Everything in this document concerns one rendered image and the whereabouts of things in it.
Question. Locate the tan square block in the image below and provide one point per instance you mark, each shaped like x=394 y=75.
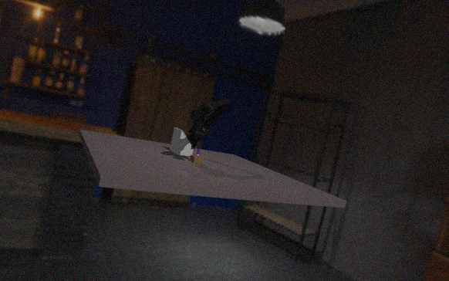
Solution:
x=198 y=160

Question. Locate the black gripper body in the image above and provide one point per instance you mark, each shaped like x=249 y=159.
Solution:
x=196 y=129

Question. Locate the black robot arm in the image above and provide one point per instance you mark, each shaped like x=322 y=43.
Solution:
x=212 y=110

